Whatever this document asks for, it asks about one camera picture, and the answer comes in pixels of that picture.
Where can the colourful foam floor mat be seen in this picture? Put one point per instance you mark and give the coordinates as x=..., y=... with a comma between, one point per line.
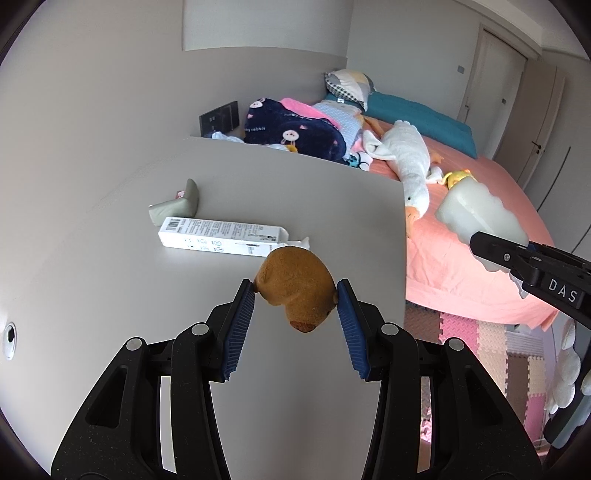
x=515, y=360

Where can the white plush on chair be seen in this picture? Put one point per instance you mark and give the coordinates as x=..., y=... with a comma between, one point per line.
x=562, y=390

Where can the teal long pillow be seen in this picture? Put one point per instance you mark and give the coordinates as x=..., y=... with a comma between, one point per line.
x=429, y=122

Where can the grey green wedge sponge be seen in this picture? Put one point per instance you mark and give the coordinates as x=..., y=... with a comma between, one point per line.
x=185, y=204

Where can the yellow chick plush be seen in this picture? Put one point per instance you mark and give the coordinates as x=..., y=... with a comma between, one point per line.
x=450, y=179

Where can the light blue knit blanket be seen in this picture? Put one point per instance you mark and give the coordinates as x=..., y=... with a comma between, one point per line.
x=348, y=118

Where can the white goose plush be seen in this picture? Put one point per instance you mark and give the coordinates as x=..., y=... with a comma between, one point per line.
x=408, y=156

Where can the brown bear plush toy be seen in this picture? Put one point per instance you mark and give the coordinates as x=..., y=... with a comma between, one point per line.
x=298, y=280

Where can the black wall switch panel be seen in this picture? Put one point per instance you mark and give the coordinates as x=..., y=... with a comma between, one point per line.
x=222, y=119

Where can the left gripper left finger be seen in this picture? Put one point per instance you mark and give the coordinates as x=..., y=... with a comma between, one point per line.
x=150, y=414

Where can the white paper carton box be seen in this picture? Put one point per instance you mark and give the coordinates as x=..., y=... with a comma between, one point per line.
x=234, y=238

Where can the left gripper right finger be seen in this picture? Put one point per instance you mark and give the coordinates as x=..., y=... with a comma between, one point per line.
x=440, y=414

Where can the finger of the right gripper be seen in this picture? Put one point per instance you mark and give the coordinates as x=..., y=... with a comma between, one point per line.
x=549, y=251
x=498, y=254

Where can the pink sheet bed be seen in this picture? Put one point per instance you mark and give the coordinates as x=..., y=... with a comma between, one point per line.
x=442, y=272

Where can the patchwork checkered pillow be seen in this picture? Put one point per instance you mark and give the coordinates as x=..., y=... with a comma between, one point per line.
x=350, y=85

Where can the navy cartoon blanket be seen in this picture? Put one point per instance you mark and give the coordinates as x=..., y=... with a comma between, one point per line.
x=268, y=122

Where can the pink blanket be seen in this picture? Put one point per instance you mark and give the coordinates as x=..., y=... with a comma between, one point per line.
x=305, y=110

